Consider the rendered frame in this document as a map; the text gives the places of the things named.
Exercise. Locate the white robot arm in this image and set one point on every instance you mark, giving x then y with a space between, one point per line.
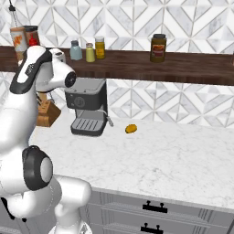
18 131

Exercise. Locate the pale yellow shaker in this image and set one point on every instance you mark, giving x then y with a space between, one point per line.
90 53

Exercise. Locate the light blue shaker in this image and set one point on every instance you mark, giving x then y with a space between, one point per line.
76 50

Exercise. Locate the small orange food item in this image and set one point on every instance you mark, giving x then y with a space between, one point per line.
131 128

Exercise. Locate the grey coffee machine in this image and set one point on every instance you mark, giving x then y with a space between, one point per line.
88 105

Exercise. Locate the wooden knife block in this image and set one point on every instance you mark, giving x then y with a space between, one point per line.
47 113

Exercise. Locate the yellow spice jar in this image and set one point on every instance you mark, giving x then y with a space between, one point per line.
99 47

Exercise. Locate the brown jar with label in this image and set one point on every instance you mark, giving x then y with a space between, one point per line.
158 48

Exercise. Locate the grey drawer front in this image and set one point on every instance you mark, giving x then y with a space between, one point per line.
128 229
189 214

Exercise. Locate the dark brown canister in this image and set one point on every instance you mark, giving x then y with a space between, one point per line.
34 34

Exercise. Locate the dark wooden wall shelf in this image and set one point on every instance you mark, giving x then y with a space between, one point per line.
146 65

